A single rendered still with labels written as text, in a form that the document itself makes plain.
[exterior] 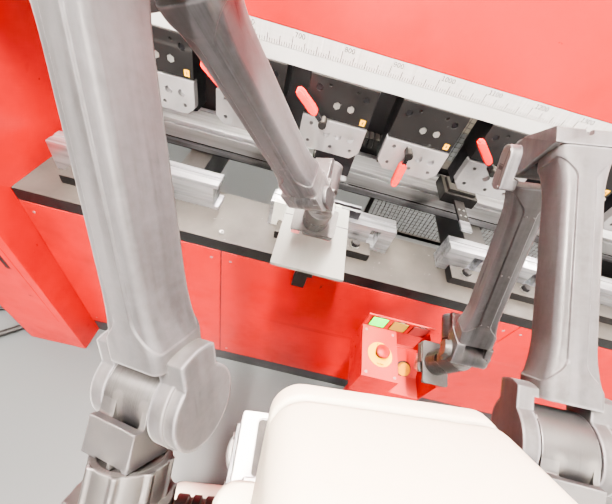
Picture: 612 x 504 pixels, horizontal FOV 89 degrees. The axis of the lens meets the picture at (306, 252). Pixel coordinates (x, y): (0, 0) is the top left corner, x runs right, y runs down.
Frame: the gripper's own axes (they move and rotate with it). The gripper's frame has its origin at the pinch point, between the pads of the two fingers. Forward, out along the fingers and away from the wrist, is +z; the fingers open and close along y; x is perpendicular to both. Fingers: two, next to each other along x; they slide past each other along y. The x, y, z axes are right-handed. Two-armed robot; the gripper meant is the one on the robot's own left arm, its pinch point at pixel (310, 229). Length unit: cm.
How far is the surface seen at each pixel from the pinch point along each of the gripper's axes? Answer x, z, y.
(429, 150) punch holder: -21.4, -13.6, -22.0
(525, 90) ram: -30, -27, -33
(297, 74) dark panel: -63, 24, 16
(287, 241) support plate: 4.7, -0.8, 5.1
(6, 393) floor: 80, 69, 103
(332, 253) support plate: 5.0, -0.7, -6.7
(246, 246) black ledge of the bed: 6.2, 12.8, 16.5
